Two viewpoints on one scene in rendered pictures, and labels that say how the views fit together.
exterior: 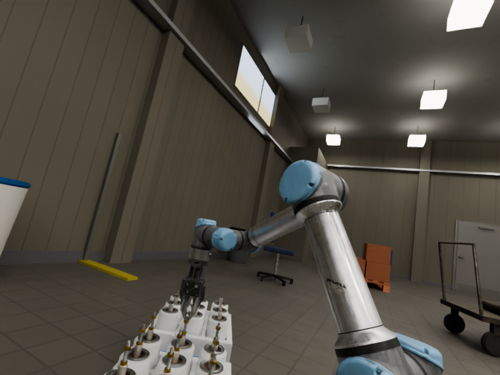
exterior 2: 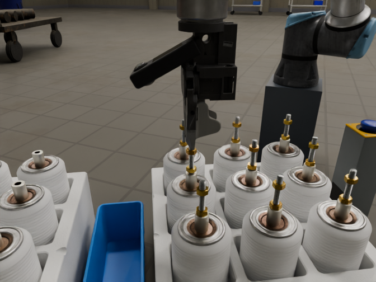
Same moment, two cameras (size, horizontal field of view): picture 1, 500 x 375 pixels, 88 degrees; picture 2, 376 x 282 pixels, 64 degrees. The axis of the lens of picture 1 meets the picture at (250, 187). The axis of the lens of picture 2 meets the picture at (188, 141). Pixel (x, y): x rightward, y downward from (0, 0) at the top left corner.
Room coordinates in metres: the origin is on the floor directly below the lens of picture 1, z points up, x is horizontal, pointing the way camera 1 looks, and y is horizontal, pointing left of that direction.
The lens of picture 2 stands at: (1.05, 0.62, 0.59)
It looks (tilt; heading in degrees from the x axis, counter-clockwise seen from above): 26 degrees down; 265
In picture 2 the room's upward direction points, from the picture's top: straight up
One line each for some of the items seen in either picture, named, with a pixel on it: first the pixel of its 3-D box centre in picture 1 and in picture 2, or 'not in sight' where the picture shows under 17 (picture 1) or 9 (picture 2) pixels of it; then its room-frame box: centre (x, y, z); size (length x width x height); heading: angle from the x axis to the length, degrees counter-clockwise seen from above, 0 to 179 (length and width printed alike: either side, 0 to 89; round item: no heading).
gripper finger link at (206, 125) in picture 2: (183, 306); (203, 127); (0.99, 0.16, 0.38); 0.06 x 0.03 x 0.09; 0
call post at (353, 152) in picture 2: not in sight; (352, 188); (0.60, 0.05, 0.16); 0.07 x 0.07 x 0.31; 2
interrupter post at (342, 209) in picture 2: (121, 370); (342, 208); (0.76, 0.25, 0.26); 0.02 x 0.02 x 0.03
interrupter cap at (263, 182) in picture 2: (174, 360); (250, 181); (0.89, 0.13, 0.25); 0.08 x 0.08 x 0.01
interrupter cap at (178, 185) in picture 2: (181, 343); (191, 185); (1.00, 0.14, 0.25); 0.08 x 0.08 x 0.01
